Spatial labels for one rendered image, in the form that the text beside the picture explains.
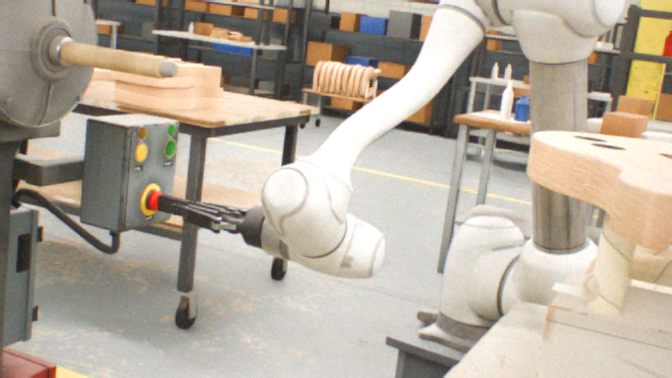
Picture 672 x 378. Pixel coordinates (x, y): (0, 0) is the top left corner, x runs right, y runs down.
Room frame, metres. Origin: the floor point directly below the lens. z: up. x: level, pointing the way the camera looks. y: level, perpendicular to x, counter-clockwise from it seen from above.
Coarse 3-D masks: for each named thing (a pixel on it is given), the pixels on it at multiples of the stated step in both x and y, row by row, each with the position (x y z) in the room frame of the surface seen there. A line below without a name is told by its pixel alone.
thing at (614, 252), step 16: (608, 224) 0.83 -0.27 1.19; (608, 240) 0.82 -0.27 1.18; (624, 240) 0.82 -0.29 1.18; (608, 256) 0.82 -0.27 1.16; (624, 256) 0.82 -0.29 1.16; (608, 272) 0.82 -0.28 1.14; (624, 272) 0.82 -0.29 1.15; (608, 288) 0.82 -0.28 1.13; (624, 288) 0.83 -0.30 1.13; (592, 304) 0.83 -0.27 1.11; (608, 304) 0.82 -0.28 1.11
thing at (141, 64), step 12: (72, 48) 1.32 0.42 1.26; (84, 48) 1.31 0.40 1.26; (96, 48) 1.31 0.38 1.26; (108, 48) 1.31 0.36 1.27; (72, 60) 1.32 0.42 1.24; (84, 60) 1.31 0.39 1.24; (96, 60) 1.30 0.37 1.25; (108, 60) 1.29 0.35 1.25; (120, 60) 1.28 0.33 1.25; (132, 60) 1.27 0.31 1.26; (144, 60) 1.27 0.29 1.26; (156, 60) 1.26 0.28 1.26; (132, 72) 1.28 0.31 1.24; (144, 72) 1.27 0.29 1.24; (156, 72) 1.25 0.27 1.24
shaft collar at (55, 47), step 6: (60, 36) 1.34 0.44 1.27; (54, 42) 1.33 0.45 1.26; (60, 42) 1.33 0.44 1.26; (66, 42) 1.34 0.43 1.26; (72, 42) 1.35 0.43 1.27; (54, 48) 1.32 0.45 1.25; (60, 48) 1.32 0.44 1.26; (54, 54) 1.32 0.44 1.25; (60, 54) 1.32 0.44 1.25; (54, 60) 1.33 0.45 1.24; (60, 60) 1.33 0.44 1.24; (66, 66) 1.34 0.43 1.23
